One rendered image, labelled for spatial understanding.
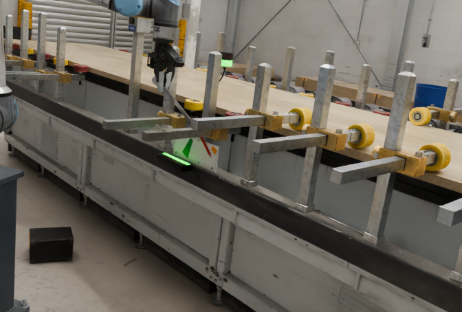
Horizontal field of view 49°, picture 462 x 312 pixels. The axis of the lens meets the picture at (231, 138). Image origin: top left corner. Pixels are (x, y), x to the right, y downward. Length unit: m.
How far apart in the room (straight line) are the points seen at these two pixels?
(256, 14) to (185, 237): 9.62
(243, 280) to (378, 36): 7.94
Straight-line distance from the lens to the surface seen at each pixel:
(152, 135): 1.68
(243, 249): 2.20
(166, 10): 1.93
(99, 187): 3.13
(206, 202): 1.97
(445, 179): 1.53
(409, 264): 1.42
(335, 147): 1.49
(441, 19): 9.27
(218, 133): 1.82
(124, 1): 1.80
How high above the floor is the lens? 1.26
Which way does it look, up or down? 13 degrees down
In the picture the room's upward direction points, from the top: 7 degrees clockwise
